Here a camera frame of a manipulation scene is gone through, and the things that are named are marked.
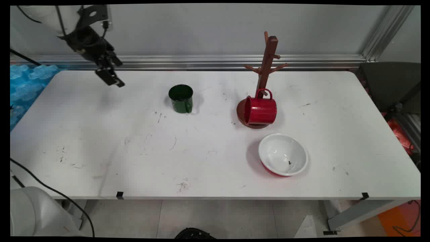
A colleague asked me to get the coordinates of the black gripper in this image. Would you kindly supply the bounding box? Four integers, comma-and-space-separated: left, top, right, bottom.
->
64, 26, 126, 88

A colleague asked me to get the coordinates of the red enamel mug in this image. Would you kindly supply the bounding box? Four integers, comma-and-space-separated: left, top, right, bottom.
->
243, 88, 277, 126

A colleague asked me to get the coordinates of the dark green enamel mug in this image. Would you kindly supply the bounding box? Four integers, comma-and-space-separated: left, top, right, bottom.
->
168, 84, 194, 114

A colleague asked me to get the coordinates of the blue bubble wrap sheet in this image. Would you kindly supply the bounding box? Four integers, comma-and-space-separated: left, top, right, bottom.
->
10, 64, 61, 131

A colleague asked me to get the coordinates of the grey table leg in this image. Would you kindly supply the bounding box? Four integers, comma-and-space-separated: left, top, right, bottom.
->
61, 200, 88, 230
323, 200, 410, 235

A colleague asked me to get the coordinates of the brown wooden mug tree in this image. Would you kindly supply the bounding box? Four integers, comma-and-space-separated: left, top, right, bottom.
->
236, 31, 289, 129

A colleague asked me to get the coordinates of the black round floor object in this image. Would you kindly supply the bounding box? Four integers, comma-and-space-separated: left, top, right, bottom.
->
175, 228, 216, 239

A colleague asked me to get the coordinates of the red bowl white inside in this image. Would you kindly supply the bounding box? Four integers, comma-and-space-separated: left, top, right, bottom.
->
258, 133, 308, 177

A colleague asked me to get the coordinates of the orange red bag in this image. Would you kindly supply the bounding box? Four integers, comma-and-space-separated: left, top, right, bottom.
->
386, 118, 415, 156

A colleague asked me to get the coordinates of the orange floor mat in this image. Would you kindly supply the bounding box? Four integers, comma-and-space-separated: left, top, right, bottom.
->
378, 201, 421, 237

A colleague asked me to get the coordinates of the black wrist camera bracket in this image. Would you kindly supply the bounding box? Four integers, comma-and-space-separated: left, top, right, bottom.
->
78, 5, 113, 32

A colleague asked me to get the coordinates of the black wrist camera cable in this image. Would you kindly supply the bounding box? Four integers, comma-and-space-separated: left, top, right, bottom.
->
54, 5, 68, 37

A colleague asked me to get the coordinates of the thin black cable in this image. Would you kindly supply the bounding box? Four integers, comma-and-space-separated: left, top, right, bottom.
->
10, 49, 42, 66

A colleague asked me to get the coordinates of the long aluminium frame rail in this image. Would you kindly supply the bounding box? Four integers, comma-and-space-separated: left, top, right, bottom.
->
10, 54, 367, 71

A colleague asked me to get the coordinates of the long black robot cable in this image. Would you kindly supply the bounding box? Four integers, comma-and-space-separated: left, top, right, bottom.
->
10, 157, 96, 237

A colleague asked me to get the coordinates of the slanted aluminium frame post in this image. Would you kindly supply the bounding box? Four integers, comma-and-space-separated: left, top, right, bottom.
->
361, 5, 415, 63

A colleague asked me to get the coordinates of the short aluminium frame bar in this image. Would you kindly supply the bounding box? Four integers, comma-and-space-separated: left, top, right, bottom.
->
394, 112, 421, 152

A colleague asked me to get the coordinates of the black floor cable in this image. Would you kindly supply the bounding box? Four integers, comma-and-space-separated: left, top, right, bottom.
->
392, 200, 421, 234

